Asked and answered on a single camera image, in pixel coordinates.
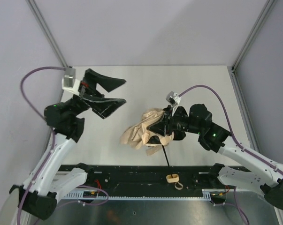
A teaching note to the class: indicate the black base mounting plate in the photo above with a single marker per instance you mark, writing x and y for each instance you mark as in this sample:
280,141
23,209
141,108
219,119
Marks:
150,182

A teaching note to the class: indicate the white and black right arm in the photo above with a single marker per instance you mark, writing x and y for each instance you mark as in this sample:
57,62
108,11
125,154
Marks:
264,176

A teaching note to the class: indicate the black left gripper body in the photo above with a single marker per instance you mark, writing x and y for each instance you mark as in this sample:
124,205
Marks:
87,95

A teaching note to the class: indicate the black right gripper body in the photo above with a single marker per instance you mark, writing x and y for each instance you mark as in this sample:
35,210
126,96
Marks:
167,123

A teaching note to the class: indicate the right aluminium frame post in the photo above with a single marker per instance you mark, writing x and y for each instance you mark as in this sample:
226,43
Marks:
264,14

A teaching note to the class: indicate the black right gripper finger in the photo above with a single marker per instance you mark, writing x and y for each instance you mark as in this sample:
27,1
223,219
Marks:
180,115
159,127

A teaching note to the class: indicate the beige and black folding umbrella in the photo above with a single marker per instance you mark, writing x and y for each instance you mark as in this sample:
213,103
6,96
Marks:
138,135

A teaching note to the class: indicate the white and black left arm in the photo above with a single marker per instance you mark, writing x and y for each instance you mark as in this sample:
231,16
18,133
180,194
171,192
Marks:
40,193

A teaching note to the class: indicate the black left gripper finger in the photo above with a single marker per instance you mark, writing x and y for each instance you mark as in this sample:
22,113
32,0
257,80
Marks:
107,83
104,107

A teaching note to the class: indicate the left aluminium frame post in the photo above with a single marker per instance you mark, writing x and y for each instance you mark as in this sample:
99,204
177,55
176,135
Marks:
46,31

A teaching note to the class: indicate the aluminium frame post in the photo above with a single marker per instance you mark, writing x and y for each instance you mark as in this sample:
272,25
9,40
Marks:
46,31
264,14

